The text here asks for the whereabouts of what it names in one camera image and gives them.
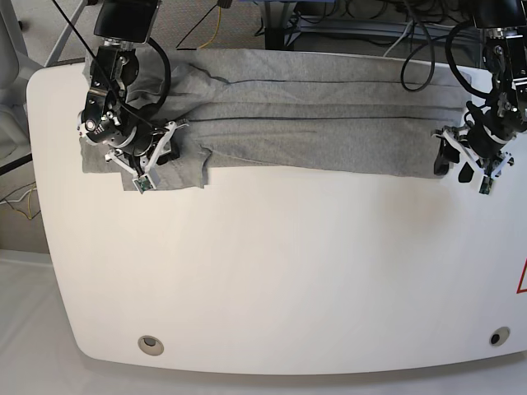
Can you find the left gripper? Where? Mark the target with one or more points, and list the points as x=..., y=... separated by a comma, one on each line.
x=455, y=149

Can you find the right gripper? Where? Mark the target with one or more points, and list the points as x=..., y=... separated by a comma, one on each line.
x=143, y=149

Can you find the grey T-shirt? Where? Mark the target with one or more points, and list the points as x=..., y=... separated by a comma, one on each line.
x=249, y=107

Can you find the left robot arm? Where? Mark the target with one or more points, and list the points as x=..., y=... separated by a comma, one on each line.
x=479, y=145

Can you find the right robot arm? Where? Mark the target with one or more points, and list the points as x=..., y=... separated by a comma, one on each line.
x=115, y=67

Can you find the black table leg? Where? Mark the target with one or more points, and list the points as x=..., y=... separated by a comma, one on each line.
x=278, y=29

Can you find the right table grommet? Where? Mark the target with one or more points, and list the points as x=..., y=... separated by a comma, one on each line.
x=499, y=336

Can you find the table grommet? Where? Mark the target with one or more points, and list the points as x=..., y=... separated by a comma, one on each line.
x=151, y=346
x=499, y=336

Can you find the left table grommet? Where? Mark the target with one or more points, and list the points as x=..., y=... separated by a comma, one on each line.
x=151, y=346

